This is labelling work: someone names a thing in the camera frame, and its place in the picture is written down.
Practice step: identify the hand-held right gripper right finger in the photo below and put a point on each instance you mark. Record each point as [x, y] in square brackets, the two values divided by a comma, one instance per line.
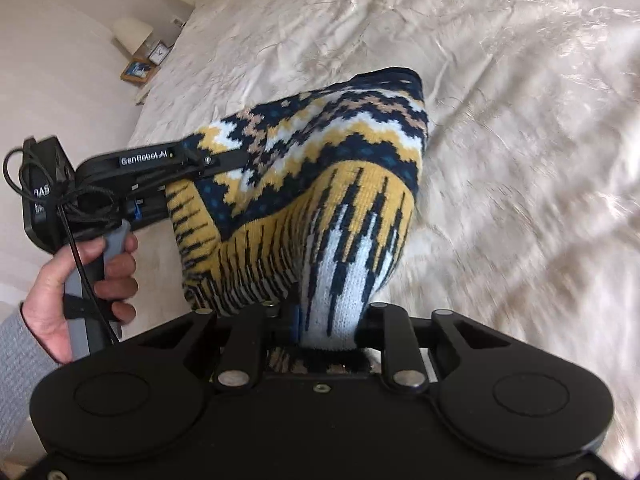
[397, 345]

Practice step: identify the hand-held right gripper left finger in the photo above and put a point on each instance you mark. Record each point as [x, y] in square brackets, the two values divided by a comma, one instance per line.
[250, 340]

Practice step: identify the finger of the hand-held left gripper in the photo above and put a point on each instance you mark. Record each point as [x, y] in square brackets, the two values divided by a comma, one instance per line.
[215, 161]

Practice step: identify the navy yellow patterned knit sweater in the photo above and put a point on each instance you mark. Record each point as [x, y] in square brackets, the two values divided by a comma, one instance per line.
[325, 170]

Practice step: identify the person's left forearm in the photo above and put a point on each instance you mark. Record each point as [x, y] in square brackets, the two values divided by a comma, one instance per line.
[20, 375]

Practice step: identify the person's left hand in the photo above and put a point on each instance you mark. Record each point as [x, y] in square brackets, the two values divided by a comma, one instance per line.
[47, 310]

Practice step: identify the wooden nightstand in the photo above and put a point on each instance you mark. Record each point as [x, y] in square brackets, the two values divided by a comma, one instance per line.
[150, 85]

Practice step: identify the small white clock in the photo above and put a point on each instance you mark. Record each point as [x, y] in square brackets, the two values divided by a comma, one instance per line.
[159, 53]

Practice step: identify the white lampshade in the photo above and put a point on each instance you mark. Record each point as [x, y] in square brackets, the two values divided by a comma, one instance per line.
[131, 32]

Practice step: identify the white bed cover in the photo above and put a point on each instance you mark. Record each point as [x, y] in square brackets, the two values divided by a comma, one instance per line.
[500, 135]

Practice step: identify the blue picture frame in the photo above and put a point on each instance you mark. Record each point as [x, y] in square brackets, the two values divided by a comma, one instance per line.
[136, 71]

